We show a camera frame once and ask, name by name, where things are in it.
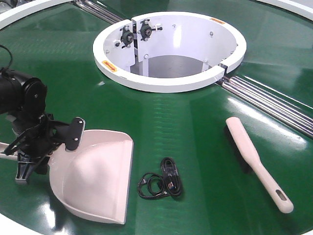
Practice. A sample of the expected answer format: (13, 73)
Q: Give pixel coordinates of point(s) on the pink plastic dustpan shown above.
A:
(92, 182)

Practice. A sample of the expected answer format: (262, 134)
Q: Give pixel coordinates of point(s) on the orange warning sticker front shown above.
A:
(110, 66)

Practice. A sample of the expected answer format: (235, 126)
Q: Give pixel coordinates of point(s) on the green conveyor belt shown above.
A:
(186, 179)

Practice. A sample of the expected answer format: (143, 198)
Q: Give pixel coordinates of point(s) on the black bearing mount right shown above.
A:
(146, 30)

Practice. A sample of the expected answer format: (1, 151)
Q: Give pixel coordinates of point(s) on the steel rollers right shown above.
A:
(275, 106)

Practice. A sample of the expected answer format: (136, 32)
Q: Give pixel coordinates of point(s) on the steel rollers top left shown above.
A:
(98, 10)

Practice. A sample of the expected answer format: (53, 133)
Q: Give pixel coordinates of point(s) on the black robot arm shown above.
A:
(21, 92)

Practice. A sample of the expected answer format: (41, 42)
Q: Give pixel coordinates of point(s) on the orange warning sticker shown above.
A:
(217, 21)
(110, 66)

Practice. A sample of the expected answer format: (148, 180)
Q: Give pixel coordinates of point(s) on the black bearing mount left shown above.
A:
(127, 36)

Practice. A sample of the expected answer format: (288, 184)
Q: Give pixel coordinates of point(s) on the orange warning sticker back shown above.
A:
(217, 21)

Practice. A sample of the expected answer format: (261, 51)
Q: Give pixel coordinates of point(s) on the white outer rim bottom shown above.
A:
(10, 227)

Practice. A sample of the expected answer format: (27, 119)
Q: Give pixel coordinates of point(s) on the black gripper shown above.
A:
(38, 137)

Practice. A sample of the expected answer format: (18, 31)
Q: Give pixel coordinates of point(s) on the white outer rim right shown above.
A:
(303, 8)

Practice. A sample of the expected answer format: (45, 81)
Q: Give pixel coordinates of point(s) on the beige hand brush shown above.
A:
(252, 158)

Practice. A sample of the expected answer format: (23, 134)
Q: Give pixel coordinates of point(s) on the white outer rim left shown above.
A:
(10, 16)

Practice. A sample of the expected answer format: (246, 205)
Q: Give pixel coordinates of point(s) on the white rim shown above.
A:
(10, 227)
(10, 16)
(303, 8)

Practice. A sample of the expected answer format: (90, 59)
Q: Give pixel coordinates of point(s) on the black bearing mount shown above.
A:
(127, 36)
(146, 30)

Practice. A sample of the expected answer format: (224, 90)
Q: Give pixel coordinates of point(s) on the steel rollers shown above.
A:
(98, 10)
(275, 106)

